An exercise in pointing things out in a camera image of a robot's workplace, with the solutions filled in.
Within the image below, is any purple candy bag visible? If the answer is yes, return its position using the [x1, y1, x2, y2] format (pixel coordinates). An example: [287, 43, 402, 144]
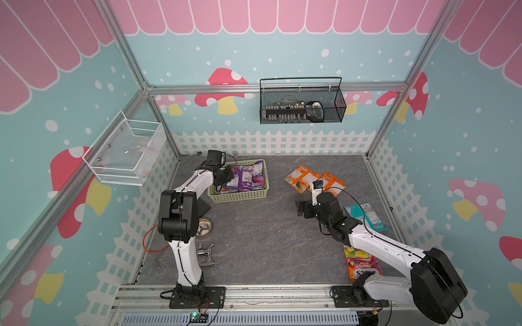
[222, 167, 250, 192]
[241, 160, 265, 191]

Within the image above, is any orange pink fruit candy bag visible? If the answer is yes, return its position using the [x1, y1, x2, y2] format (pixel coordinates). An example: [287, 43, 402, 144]
[343, 245, 383, 282]

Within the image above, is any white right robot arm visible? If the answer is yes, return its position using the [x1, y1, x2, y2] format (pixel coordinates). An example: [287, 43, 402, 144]
[296, 192, 468, 324]

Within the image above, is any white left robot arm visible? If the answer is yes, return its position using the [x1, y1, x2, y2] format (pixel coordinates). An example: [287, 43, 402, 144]
[158, 162, 234, 297]

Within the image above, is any light green plastic basket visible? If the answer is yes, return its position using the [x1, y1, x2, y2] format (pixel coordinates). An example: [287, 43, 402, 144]
[207, 159, 269, 203]

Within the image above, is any orange candy bag near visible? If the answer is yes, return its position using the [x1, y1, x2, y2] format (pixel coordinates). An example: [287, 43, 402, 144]
[319, 173, 346, 197]

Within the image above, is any black electronics box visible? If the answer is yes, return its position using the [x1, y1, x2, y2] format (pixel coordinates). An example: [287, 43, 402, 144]
[197, 198, 212, 219]

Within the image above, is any orange candy bag far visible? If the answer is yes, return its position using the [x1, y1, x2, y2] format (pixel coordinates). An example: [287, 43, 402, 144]
[284, 166, 321, 194]

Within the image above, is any brown tape roll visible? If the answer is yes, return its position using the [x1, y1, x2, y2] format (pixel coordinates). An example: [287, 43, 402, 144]
[196, 218, 214, 240]

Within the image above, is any metal clamp tool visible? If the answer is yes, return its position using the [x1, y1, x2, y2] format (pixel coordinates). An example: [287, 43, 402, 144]
[197, 243, 215, 268]

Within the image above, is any green lit circuit board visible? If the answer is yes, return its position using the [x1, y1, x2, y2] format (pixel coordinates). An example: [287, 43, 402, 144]
[188, 312, 209, 324]

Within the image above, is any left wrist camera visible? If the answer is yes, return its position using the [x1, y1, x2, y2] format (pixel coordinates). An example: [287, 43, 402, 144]
[205, 149, 226, 167]

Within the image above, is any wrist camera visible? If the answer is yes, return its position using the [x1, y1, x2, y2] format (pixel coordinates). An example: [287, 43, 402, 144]
[311, 179, 324, 206]
[205, 149, 226, 167]

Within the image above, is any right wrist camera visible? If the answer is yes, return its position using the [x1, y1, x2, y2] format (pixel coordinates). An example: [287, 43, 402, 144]
[311, 179, 324, 206]

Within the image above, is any red cable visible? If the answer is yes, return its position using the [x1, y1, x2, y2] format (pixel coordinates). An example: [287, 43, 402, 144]
[141, 225, 171, 254]

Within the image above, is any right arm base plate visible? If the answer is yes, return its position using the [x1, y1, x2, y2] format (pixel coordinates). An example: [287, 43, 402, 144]
[329, 285, 390, 311]

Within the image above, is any white wire wall basket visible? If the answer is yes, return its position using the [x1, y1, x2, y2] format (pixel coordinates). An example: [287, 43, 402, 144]
[82, 111, 167, 186]

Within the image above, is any black wire wall basket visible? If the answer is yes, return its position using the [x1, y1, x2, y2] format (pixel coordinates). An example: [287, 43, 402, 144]
[259, 77, 347, 124]

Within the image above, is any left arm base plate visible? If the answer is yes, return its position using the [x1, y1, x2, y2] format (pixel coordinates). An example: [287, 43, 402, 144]
[169, 285, 226, 309]

